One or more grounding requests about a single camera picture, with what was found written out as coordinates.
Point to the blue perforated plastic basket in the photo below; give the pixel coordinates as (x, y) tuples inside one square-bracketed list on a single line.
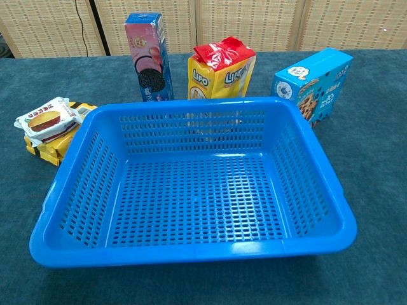
[(190, 249)]

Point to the bamboo folding screen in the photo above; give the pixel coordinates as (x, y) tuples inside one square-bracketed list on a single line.
[(254, 22)]

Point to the black stool chrome base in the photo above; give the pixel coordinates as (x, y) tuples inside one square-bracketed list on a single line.
[(4, 47)]

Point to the yellow red Lipo bag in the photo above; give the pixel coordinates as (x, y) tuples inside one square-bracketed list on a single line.
[(203, 79)]

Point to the white burger pie packet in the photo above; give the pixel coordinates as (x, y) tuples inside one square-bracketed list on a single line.
[(47, 122)]

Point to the dark blue carton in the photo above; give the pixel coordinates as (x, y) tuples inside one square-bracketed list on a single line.
[(149, 57)]

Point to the teal carpet table mat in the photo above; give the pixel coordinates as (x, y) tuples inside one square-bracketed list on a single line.
[(365, 190)]

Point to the light blue cookie box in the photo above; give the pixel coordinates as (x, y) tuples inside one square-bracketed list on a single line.
[(318, 73)]

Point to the yellow cracker packet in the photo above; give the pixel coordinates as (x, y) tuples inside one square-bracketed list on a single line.
[(54, 152)]

